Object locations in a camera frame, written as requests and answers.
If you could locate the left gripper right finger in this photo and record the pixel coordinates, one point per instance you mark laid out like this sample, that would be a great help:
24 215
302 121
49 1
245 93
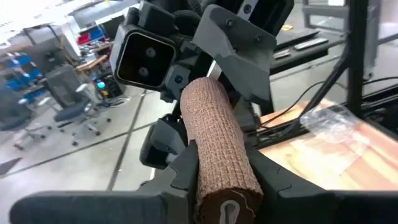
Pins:
311 207

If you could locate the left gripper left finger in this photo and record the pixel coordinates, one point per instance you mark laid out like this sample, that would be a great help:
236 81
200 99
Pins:
124 208

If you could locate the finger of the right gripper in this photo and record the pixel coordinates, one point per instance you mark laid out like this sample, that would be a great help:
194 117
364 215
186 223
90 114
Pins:
166 140
239 53

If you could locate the brown elastic bandage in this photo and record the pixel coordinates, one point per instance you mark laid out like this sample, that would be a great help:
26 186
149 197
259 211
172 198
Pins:
214 140

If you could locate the clear plastic zip bag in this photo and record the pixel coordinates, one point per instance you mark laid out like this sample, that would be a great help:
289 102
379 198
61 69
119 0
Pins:
329 124
323 158

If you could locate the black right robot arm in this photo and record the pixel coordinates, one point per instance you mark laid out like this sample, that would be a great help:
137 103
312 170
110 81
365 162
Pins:
155 17

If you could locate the grey keyboard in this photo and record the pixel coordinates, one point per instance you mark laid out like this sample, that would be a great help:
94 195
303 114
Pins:
311 43

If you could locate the black low table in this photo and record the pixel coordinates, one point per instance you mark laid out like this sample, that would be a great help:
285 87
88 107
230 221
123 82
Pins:
298 59

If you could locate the wooden table grey legs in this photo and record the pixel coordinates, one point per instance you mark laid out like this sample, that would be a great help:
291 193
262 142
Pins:
326 11

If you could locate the computer tower blue light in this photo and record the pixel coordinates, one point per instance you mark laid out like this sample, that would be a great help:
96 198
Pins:
109 88

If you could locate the grey office chair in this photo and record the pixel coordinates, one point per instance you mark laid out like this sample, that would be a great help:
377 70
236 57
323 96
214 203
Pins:
12 112
70 112

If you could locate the cluttered wooden desk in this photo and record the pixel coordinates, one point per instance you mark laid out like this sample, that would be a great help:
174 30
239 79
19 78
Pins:
93 62

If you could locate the black monitor panel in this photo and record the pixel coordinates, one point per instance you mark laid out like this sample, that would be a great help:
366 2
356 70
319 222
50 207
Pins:
113 27

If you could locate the blue storage bin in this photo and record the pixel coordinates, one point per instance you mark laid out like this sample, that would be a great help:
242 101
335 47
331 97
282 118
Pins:
97 33

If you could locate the red storage bin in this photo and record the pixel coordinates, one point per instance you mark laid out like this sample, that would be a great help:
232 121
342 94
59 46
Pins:
84 39

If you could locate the rack of blue bins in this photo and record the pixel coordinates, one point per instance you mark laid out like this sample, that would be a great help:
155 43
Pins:
21 60

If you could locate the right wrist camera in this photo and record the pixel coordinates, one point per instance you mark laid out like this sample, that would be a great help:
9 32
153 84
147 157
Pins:
143 59

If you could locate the black upright frame post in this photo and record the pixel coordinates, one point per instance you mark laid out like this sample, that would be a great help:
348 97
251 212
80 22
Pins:
359 46

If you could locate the black aluminium table frame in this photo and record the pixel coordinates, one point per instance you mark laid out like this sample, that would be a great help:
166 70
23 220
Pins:
384 102

